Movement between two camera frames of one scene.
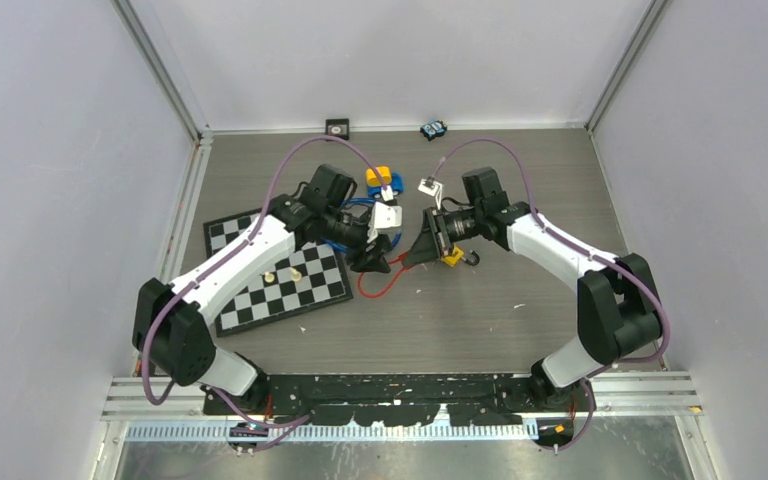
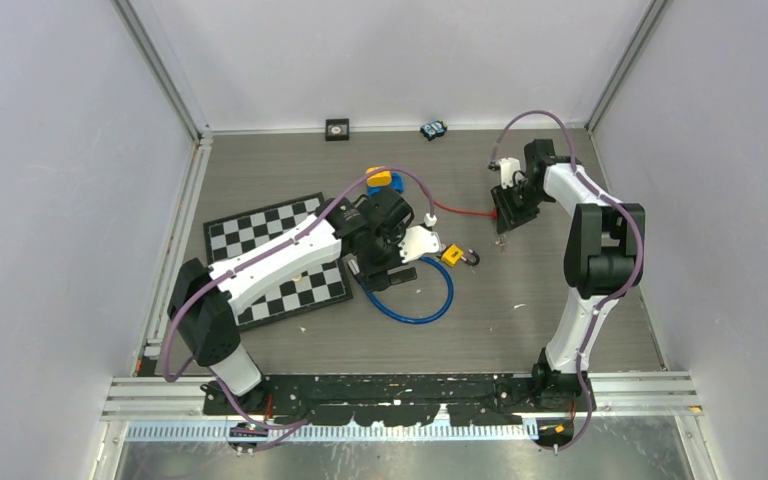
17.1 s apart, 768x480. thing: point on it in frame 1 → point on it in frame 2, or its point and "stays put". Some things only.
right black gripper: x=432 y=244 → x=508 y=216
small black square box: x=338 y=127 stays put
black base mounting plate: x=398 y=399 stays put
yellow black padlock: x=455 y=258 stays put
